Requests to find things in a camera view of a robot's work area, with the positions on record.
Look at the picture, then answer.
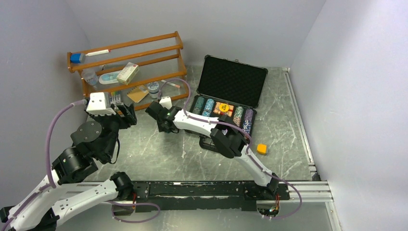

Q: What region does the yellow big blind button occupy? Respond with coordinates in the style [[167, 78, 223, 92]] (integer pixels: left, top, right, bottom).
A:
[[218, 103, 230, 113]]

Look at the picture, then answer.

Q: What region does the black poker set case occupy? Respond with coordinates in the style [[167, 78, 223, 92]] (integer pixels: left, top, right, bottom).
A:
[[189, 55, 268, 135]]

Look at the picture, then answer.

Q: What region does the white dealer button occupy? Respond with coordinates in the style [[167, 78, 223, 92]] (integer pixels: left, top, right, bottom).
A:
[[256, 143, 268, 155]]

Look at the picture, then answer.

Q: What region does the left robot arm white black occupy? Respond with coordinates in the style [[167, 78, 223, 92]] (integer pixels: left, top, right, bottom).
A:
[[0, 103, 137, 231]]

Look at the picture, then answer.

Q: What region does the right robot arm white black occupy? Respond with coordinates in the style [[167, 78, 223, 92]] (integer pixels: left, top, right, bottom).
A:
[[145, 102, 279, 199]]

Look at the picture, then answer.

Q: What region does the marker pen set pack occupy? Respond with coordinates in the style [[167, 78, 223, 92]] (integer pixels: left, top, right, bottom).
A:
[[110, 91, 123, 104]]

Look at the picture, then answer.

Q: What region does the yellow notepad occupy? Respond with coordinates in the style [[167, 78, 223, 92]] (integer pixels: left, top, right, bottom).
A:
[[127, 85, 149, 103]]

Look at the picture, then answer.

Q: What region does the cleaning gel jar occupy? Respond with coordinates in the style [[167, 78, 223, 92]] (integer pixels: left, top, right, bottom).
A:
[[147, 81, 160, 99]]

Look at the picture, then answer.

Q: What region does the white pink pen lower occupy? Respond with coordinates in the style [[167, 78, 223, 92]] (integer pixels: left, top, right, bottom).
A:
[[161, 80, 180, 89]]

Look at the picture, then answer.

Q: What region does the green chip stack row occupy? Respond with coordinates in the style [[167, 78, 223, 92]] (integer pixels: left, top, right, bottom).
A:
[[192, 97, 204, 115]]

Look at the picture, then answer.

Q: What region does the white green carton box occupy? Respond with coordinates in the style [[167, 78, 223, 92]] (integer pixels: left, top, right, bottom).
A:
[[117, 62, 140, 85]]

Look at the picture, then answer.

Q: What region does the light blue red chip row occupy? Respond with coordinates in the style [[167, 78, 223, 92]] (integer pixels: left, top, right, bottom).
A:
[[202, 99, 215, 117]]

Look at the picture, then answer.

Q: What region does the oval light blue dish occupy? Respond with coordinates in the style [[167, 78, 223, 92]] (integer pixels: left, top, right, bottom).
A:
[[99, 71, 121, 85]]

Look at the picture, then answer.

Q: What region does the orange wooden shelf rack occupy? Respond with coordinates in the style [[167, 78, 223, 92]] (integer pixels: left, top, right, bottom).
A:
[[67, 31, 190, 110]]

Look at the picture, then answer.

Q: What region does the red playing card deck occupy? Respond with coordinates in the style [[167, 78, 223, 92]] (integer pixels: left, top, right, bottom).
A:
[[213, 102, 234, 117]]

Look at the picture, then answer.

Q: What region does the clear plastic bottle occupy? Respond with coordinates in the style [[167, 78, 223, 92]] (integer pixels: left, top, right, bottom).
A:
[[81, 69, 98, 87]]

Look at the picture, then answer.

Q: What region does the white red pen top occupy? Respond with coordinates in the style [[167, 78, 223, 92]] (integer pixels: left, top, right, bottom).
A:
[[86, 49, 111, 56]]

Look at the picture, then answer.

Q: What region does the green orange chip row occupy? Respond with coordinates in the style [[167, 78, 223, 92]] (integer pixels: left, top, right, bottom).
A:
[[233, 106, 243, 127]]

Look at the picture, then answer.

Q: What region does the blue white eraser block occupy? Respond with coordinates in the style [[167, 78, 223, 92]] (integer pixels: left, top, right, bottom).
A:
[[69, 53, 86, 64]]

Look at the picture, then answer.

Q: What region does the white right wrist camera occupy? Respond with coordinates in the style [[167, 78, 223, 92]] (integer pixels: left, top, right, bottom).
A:
[[159, 96, 173, 110]]

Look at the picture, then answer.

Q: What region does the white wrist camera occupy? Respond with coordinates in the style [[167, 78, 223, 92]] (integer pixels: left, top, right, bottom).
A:
[[85, 92, 116, 116], [159, 96, 173, 110]]

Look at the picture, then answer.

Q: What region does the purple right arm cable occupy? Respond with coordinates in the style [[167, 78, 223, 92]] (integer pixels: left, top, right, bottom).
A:
[[157, 78, 278, 182]]

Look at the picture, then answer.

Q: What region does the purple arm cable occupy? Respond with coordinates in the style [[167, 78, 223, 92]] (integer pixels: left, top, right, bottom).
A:
[[0, 99, 88, 231], [157, 78, 278, 182]]

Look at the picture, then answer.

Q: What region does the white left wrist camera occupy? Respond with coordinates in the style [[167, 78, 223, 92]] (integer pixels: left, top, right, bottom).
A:
[[85, 92, 116, 116]]

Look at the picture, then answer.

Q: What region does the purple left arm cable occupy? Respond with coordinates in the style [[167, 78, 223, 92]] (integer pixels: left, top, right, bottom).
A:
[[0, 99, 88, 231]]

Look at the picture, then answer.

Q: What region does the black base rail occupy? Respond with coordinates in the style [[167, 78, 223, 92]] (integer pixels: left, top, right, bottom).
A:
[[116, 180, 290, 213]]

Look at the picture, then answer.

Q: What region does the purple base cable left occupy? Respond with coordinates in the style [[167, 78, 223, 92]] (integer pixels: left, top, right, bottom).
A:
[[106, 199, 162, 224]]

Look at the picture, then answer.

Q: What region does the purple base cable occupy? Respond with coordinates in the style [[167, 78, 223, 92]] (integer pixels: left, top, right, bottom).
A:
[[106, 199, 162, 224], [261, 178, 304, 220]]

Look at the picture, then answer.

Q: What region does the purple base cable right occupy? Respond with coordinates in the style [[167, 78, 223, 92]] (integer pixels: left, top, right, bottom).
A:
[[261, 178, 304, 220]]

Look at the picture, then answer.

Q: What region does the aluminium frame rail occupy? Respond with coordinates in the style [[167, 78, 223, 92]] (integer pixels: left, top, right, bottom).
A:
[[282, 68, 333, 203]]

